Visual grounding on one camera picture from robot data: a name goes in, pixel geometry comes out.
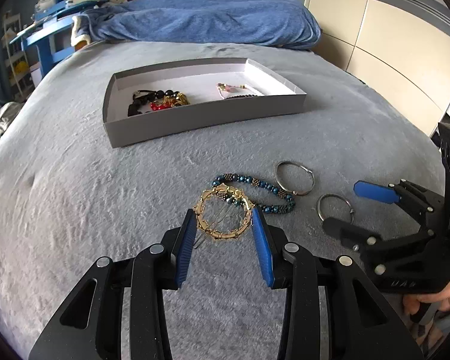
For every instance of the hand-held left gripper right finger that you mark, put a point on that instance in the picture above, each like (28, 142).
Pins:
(262, 247)

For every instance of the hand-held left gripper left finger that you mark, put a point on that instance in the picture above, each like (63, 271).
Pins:
(183, 247)

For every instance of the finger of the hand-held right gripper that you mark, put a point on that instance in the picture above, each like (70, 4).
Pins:
(345, 230)
(375, 193)

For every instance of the round gold hair clip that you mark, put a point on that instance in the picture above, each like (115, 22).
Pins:
(202, 202)

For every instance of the grey shallow cardboard tray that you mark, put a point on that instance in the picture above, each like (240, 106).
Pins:
(195, 120)

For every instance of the person's right hand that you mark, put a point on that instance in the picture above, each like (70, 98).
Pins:
(446, 300)

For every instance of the beige wardrobe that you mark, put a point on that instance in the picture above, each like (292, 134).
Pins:
(378, 26)

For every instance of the white bag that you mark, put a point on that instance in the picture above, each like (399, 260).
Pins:
(2, 118)

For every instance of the blue fleece blanket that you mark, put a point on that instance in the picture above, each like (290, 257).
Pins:
(210, 18)

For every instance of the yellow round item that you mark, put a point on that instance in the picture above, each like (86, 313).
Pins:
(20, 66)

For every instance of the blue desk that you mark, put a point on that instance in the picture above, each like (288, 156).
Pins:
(47, 43)

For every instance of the white storage rack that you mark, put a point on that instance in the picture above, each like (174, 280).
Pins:
(17, 52)

